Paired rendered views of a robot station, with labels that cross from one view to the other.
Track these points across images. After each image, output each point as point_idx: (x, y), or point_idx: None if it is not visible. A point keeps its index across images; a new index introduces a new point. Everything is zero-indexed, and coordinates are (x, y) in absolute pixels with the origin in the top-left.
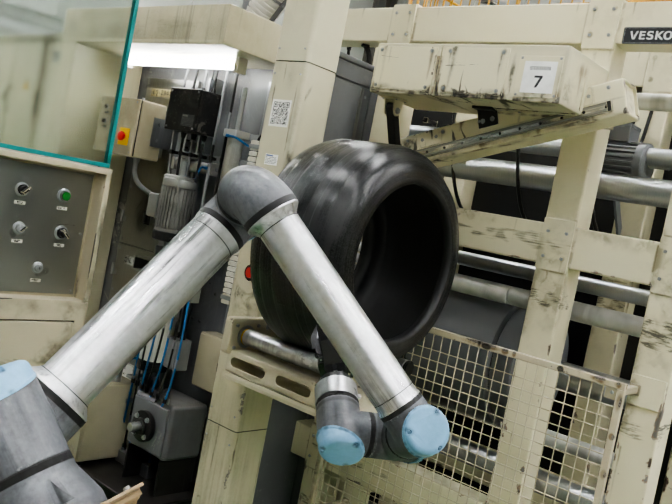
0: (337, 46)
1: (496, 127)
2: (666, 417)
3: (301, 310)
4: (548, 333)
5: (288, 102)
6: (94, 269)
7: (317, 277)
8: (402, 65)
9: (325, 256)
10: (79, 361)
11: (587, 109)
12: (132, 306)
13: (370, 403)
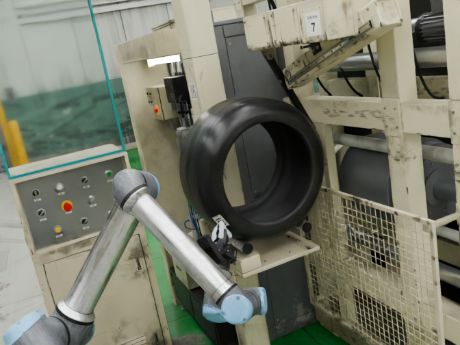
0: (211, 37)
1: (322, 53)
2: None
3: (210, 222)
4: (404, 179)
5: (193, 84)
6: None
7: (159, 232)
8: (255, 31)
9: (163, 217)
10: (74, 296)
11: (360, 29)
12: (92, 261)
13: (285, 254)
